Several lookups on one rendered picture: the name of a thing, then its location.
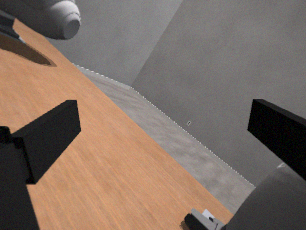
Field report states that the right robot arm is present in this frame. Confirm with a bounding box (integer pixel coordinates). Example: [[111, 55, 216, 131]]
[[0, 0, 81, 40]]

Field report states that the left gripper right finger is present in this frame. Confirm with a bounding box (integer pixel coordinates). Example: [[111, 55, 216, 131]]
[[247, 99, 306, 181]]

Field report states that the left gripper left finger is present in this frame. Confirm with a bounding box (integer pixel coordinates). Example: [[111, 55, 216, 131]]
[[0, 100, 81, 230]]

